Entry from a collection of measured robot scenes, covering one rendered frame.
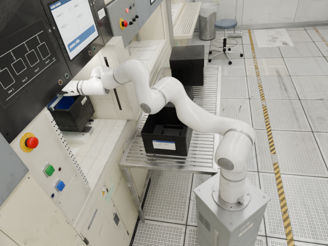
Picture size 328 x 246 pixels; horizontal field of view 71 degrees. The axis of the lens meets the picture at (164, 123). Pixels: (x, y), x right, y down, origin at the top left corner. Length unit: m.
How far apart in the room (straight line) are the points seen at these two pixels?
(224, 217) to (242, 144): 0.43
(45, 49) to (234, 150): 0.78
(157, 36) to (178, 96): 1.89
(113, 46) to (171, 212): 1.42
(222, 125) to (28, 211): 0.78
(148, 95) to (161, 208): 1.37
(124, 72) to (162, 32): 1.82
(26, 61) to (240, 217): 1.09
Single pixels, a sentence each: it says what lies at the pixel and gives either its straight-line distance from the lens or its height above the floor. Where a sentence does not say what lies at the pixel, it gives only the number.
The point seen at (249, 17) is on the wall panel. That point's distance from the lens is 5.50.
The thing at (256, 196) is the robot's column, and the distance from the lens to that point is 1.31.
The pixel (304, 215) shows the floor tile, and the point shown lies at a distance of 2.24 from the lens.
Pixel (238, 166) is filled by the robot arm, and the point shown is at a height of 1.12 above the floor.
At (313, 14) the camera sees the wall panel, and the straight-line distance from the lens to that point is 5.74.
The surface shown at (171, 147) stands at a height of 0.84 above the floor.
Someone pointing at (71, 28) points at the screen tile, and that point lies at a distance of 1.12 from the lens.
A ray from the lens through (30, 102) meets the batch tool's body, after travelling 0.90.
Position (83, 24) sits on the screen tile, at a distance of 1.20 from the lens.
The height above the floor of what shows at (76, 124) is 1.03.
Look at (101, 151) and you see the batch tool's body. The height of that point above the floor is 0.87.
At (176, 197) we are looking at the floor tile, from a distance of 2.18.
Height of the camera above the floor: 1.84
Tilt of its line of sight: 40 degrees down
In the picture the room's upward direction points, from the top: 9 degrees counter-clockwise
